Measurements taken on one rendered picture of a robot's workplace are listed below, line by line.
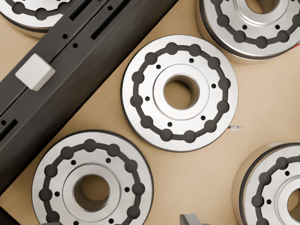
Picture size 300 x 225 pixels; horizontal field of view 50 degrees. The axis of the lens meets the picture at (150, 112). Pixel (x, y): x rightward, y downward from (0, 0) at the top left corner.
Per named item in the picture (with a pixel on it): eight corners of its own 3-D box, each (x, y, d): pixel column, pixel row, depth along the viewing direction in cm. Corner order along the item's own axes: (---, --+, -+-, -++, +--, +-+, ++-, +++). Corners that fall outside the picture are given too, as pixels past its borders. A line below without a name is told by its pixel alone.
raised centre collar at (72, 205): (94, 233, 27) (93, 236, 26) (50, 193, 27) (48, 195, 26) (134, 188, 27) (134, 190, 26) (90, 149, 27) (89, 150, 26)
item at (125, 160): (97, 275, 27) (96, 279, 26) (8, 195, 27) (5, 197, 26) (176, 185, 28) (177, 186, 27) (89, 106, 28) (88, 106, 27)
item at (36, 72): (37, 92, 20) (31, 89, 19) (20, 77, 20) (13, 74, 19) (56, 71, 20) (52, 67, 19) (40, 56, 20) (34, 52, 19)
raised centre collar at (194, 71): (188, 132, 27) (189, 132, 27) (140, 100, 27) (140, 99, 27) (219, 85, 28) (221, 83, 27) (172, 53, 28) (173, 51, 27)
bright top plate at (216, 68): (196, 173, 28) (197, 174, 27) (99, 108, 28) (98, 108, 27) (258, 77, 28) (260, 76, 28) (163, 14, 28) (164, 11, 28)
